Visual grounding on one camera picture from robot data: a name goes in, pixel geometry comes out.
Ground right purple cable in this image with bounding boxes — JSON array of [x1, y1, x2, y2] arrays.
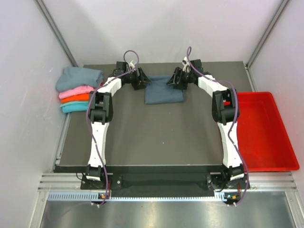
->
[[186, 46, 249, 207]]

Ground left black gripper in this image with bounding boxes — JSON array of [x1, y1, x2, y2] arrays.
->
[[124, 67, 152, 90]]

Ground aluminium frame rail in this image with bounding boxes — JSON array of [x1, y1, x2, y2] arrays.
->
[[38, 172, 297, 191]]

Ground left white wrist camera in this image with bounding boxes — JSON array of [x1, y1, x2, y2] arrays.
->
[[127, 61, 137, 72]]

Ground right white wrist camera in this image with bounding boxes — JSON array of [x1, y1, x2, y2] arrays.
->
[[182, 57, 191, 73]]

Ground folded orange t shirt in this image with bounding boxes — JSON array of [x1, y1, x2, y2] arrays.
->
[[61, 93, 89, 104]]

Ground right corner aluminium post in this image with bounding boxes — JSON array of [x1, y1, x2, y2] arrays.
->
[[245, 0, 291, 70]]

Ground slate blue t shirt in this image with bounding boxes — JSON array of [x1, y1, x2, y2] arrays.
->
[[144, 75, 184, 105]]

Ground purple cable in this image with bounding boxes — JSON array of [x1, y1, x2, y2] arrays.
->
[[186, 46, 249, 207], [85, 49, 140, 206]]

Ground corner aluminium post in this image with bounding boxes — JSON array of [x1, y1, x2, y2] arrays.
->
[[34, 0, 78, 67], [245, 0, 291, 70]]

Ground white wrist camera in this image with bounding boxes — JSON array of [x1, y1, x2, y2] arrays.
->
[[182, 57, 191, 73], [127, 61, 137, 72]]

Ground left corner aluminium post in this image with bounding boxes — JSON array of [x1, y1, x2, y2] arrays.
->
[[34, 0, 78, 67]]

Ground grey slotted cable duct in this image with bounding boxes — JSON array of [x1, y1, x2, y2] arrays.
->
[[47, 192, 238, 202]]

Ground folded turquoise t shirt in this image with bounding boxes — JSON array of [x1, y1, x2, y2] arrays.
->
[[60, 101, 89, 114]]

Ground red plastic bin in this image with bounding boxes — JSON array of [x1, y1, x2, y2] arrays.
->
[[237, 92, 300, 172]]

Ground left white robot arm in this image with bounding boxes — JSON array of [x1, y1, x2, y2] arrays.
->
[[85, 61, 152, 190]]

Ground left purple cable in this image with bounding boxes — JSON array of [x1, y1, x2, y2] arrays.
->
[[85, 49, 140, 206]]

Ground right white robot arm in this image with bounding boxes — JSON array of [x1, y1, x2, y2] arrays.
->
[[167, 57, 247, 192]]

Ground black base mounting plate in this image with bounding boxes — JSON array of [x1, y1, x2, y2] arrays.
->
[[80, 172, 251, 191]]

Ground folded grey-blue t shirt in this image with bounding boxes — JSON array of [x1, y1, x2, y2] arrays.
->
[[56, 67, 104, 92]]

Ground folded pink t shirt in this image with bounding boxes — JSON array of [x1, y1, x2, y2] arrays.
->
[[59, 85, 94, 99]]

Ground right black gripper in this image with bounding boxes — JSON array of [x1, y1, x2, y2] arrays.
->
[[167, 67, 194, 90]]

